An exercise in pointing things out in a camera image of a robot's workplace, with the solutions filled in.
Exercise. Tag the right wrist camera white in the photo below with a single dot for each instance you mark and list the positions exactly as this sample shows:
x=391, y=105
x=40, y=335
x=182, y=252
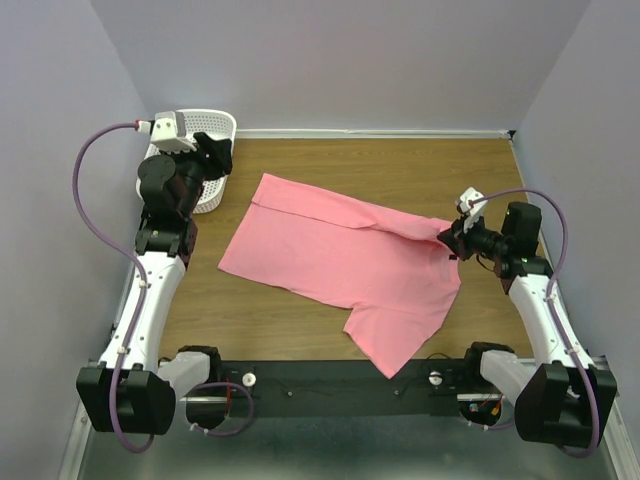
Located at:
x=471, y=205

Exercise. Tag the pink t shirt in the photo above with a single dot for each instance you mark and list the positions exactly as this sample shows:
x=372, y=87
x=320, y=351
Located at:
x=386, y=267

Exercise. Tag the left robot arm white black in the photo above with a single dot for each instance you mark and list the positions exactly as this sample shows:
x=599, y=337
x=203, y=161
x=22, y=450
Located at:
x=127, y=391

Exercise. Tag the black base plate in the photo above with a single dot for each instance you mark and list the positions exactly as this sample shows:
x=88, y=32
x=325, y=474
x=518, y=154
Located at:
x=436, y=386

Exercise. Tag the white plastic laundry basket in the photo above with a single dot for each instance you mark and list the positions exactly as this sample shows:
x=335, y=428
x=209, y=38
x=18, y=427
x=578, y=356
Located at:
x=218, y=125

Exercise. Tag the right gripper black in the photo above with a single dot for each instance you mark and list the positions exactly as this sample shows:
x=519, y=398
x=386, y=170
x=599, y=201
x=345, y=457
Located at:
x=456, y=240

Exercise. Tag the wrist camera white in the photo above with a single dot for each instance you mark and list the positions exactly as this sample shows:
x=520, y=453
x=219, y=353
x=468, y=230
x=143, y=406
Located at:
x=169, y=133
x=471, y=205

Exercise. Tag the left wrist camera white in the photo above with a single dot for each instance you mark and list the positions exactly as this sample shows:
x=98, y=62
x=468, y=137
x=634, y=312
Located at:
x=169, y=133

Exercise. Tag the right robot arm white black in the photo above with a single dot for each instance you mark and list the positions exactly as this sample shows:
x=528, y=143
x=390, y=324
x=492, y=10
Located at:
x=566, y=400

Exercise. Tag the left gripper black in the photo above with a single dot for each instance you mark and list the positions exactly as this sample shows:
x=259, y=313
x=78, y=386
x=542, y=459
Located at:
x=219, y=160

